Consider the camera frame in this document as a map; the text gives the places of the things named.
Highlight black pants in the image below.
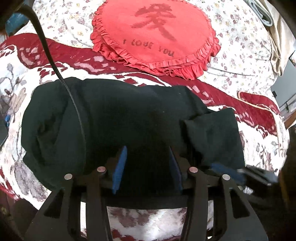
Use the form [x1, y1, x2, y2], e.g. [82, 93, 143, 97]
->
[20, 77, 246, 210]

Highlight beige cloth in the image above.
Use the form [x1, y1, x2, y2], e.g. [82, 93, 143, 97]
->
[265, 0, 295, 77]

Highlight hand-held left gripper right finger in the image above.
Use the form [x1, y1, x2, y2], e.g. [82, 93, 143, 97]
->
[168, 146, 270, 241]

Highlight floral quilt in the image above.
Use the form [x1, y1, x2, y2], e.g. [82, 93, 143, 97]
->
[23, 0, 279, 102]

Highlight light blue cloth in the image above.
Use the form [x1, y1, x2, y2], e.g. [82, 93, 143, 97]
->
[249, 0, 274, 26]

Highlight red and white plush blanket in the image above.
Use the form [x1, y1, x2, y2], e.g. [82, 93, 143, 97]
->
[0, 33, 290, 241]

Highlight black cable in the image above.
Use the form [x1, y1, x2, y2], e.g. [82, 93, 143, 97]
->
[20, 3, 87, 151]

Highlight red heart-shaped frilled pillow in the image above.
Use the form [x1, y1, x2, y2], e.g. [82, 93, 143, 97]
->
[91, 0, 221, 80]

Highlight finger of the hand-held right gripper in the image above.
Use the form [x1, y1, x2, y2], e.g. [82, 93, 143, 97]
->
[211, 163, 279, 186]

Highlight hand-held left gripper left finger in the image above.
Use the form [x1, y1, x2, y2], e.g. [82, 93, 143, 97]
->
[24, 146, 128, 241]

